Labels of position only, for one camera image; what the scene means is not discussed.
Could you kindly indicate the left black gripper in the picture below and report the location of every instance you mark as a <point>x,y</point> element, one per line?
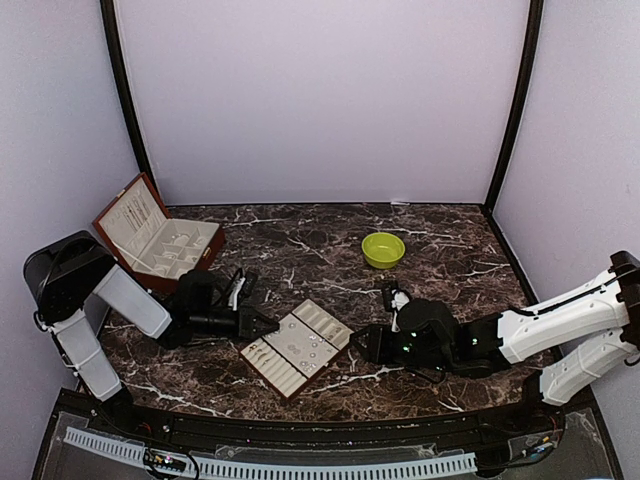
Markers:
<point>245,324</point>

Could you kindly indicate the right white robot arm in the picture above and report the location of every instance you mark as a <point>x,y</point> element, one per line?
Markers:
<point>602,314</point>

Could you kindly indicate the white slotted cable duct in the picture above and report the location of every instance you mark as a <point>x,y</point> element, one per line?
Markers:
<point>252,463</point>

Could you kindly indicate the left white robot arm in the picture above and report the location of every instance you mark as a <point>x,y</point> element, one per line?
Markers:
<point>64,275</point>

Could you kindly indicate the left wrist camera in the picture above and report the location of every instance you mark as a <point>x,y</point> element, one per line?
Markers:
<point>241,286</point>

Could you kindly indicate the brown wooden jewelry box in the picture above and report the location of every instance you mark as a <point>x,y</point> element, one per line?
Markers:
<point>156,248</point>

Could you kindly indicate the green plastic bowl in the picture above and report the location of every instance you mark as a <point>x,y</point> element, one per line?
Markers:
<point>382,250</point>

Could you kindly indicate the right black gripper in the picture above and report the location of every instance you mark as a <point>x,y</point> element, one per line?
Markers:
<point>376,337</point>

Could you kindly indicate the black front rail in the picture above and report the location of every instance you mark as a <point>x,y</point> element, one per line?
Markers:
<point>484,430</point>

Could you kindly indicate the beige jewelry tray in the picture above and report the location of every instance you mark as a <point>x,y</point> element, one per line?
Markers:
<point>307,342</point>

